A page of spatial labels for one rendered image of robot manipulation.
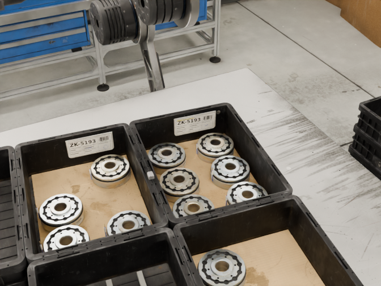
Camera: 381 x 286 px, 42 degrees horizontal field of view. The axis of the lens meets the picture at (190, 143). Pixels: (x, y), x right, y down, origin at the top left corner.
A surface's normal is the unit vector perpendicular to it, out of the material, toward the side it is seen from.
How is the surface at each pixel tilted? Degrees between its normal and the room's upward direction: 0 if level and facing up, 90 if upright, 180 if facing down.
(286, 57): 0
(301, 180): 0
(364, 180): 0
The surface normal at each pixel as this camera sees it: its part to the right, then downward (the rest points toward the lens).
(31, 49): 0.44, 0.55
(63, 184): 0.00, -0.79
